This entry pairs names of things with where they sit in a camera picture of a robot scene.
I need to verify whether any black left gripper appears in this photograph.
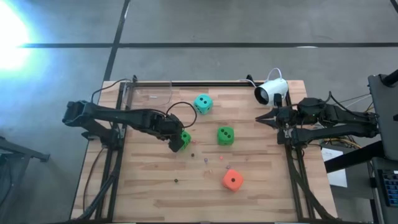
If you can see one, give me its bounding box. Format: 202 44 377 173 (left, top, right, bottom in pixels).
157 119 187 153

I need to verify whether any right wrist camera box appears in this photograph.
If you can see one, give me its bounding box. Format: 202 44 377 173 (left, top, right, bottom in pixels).
277 107 293 121

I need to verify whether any white cylindrical camera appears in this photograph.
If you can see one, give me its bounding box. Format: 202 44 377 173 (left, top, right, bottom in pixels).
254 77 289 106

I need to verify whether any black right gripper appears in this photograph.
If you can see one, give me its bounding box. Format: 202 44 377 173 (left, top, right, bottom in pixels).
255 107 300 131

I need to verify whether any white paper sheet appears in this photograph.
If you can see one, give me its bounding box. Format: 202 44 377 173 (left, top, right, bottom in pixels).
321 147 348 188

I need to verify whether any clear plastic bin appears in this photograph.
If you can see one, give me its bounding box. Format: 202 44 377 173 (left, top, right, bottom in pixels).
123 81 173 110

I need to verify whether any yellow cable bundle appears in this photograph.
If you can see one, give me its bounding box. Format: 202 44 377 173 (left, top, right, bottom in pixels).
320 136 363 150

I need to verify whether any blue-lit keypad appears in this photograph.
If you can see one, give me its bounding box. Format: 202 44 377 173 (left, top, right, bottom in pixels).
381 170 398 208

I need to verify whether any black stand leg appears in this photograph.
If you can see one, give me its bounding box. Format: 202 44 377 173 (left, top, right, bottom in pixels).
325 141 383 174

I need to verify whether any white camera cable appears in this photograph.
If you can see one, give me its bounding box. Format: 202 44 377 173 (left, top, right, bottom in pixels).
239 67 283 88

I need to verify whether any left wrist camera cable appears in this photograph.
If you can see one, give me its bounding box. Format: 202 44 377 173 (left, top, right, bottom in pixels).
165 101 198 129

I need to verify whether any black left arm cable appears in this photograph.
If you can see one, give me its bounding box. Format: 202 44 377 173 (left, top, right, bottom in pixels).
91 77 135 103

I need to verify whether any grey equipment stand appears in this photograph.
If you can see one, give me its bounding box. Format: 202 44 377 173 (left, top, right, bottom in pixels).
368 70 398 161

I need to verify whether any black furniture frame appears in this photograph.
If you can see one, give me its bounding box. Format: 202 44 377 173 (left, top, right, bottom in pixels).
0 136 50 215

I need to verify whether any large teal foam die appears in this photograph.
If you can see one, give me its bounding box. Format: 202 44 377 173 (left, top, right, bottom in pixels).
193 93 214 115

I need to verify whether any large orange foam die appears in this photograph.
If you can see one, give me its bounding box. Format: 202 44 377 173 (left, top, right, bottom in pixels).
221 169 244 193

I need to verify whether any large green foam die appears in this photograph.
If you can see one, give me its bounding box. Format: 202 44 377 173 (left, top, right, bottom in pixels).
216 126 235 146
180 130 192 151

